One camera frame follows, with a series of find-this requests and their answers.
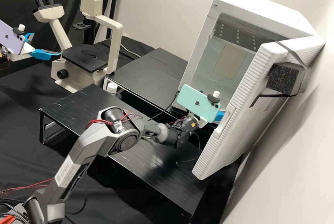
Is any cream microscope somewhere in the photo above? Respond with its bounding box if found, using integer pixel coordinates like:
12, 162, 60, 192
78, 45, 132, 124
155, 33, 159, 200
33, 0, 124, 93

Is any black cable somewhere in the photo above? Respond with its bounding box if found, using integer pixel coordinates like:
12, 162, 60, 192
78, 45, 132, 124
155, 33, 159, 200
175, 130, 203, 166
150, 91, 181, 122

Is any white-capped bottle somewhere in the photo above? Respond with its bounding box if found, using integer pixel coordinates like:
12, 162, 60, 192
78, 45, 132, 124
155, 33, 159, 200
106, 82, 118, 95

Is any red wire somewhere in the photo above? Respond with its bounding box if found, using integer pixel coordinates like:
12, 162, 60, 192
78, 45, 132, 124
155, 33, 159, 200
0, 178, 54, 192

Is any black platform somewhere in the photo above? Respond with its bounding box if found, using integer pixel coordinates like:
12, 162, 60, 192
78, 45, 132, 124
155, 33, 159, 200
104, 47, 189, 116
39, 83, 210, 219

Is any white incubator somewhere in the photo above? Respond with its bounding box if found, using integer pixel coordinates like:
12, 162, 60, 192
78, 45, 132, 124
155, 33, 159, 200
171, 0, 321, 115

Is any wrist camera phone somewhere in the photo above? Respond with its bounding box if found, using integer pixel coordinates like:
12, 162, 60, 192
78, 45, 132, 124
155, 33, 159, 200
0, 20, 28, 55
176, 84, 222, 125

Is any left wrist camera phone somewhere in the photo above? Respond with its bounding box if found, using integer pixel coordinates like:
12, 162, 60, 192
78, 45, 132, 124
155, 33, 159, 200
0, 20, 28, 55

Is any right wrist camera phone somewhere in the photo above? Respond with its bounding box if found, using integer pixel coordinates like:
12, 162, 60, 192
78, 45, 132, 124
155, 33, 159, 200
176, 84, 222, 125

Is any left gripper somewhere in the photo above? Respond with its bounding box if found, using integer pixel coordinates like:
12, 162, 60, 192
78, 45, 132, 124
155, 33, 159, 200
10, 33, 63, 62

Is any incubator door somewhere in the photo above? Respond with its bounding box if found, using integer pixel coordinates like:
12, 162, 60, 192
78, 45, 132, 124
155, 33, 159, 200
192, 36, 327, 180

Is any white cable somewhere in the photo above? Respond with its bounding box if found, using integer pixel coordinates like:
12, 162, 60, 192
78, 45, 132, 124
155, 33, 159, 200
121, 45, 143, 58

